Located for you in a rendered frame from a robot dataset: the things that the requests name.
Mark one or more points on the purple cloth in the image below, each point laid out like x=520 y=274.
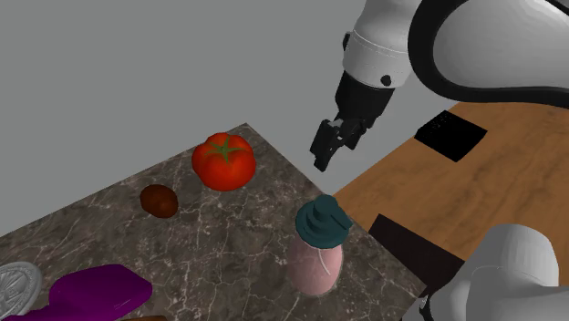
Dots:
x=95 y=291

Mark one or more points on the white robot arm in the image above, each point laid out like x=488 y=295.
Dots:
x=489 y=40

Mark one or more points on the brown wooden object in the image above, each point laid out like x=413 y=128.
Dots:
x=144 y=318

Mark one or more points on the brown egg-shaped object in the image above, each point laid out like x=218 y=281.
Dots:
x=159 y=201

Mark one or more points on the pink bottle with teal pump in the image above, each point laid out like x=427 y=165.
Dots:
x=316 y=262

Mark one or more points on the red tomato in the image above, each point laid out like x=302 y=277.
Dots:
x=224 y=162

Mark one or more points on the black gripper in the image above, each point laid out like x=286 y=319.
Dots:
x=362 y=100

